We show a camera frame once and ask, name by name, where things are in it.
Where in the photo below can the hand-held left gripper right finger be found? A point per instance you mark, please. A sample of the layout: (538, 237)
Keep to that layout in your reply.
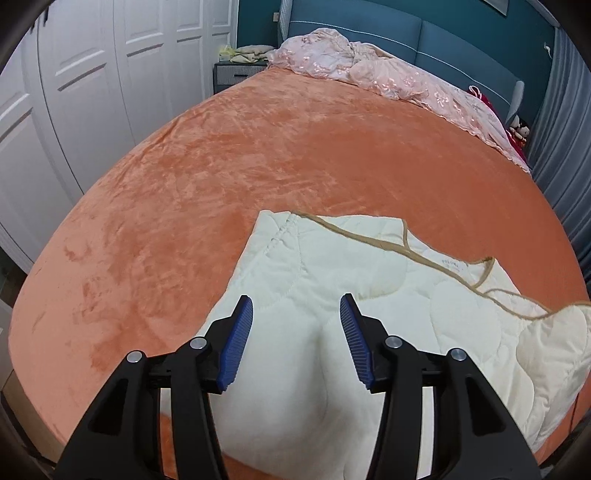
(355, 341)

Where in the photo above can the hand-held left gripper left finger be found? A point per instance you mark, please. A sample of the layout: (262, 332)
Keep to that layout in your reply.
(235, 341)

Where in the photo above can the cream quilted zip jacket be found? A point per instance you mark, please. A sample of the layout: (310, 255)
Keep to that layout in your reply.
(323, 258)

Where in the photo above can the orange plush bed blanket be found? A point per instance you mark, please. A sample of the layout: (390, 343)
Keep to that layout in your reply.
(231, 161)

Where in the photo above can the grey nightstand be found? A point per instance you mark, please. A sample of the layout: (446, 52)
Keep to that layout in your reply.
(233, 76)

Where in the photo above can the plush dolls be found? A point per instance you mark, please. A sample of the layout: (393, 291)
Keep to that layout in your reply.
(521, 129)

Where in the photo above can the pink floral quilt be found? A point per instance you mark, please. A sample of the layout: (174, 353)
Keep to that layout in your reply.
(392, 74)

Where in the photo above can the red cloth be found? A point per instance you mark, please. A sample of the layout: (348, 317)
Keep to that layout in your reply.
(485, 97)

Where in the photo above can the beige cloth on nightstand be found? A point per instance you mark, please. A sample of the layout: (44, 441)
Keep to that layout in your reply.
(249, 53)

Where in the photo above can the grey-blue curtain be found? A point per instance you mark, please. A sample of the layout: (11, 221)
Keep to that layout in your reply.
(572, 138)

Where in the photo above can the white panelled wardrobe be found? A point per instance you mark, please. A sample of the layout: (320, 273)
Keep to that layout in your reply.
(92, 69)

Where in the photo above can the blue upholstered bed headboard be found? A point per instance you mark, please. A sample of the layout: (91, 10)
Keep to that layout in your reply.
(438, 41)

